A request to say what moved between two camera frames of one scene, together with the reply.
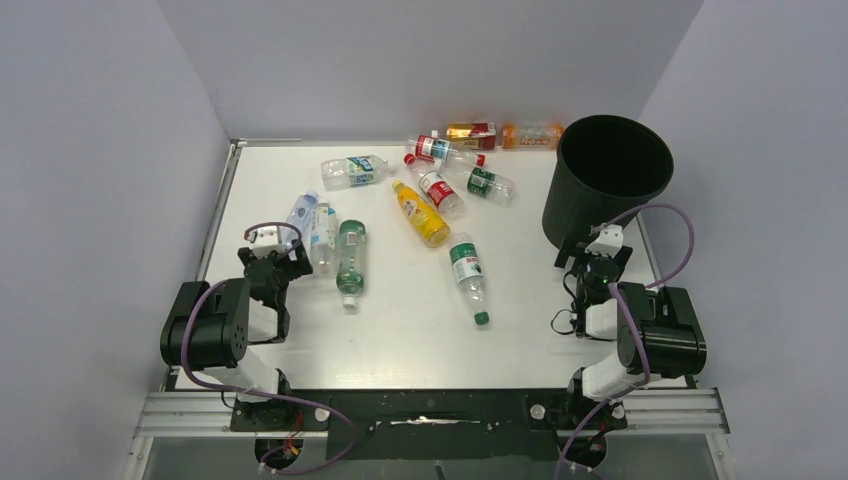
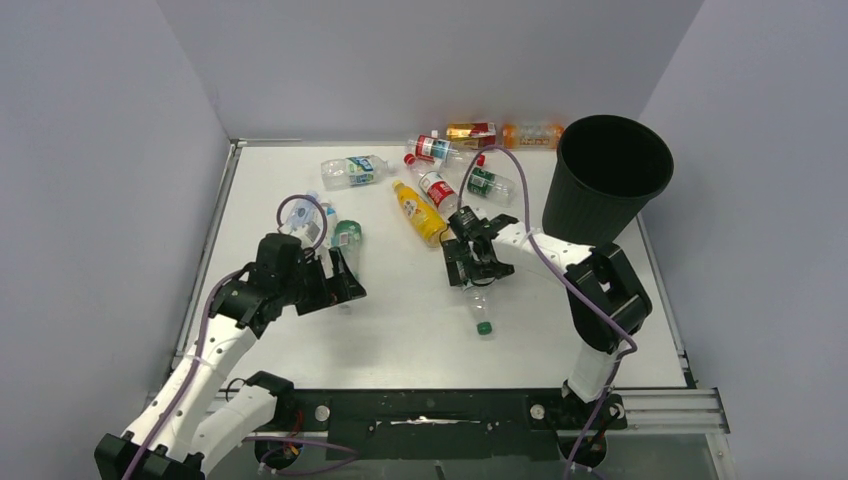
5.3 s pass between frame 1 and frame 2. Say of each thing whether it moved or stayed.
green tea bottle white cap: stayed
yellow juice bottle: stayed
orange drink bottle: stayed
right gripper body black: moved
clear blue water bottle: stayed
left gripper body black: moved
